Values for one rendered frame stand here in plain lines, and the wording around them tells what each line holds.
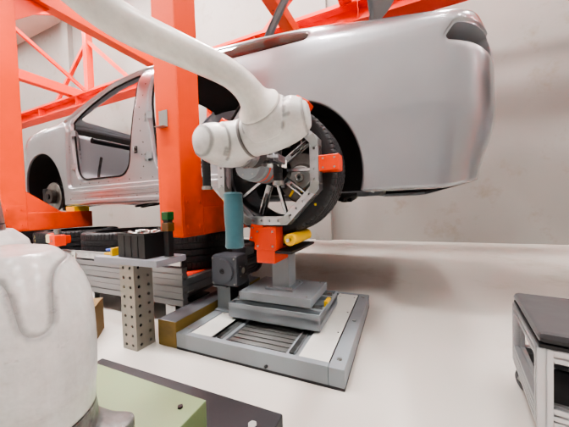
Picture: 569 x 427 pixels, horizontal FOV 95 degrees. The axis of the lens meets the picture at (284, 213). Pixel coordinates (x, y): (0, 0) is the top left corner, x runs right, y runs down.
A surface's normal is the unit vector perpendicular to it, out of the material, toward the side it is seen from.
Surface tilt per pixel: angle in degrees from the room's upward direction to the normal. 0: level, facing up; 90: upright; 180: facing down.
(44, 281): 67
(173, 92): 90
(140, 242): 90
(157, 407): 0
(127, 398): 0
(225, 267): 90
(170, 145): 90
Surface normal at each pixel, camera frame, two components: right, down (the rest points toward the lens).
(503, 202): -0.39, 0.04
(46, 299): 0.86, -0.35
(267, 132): -0.06, 0.77
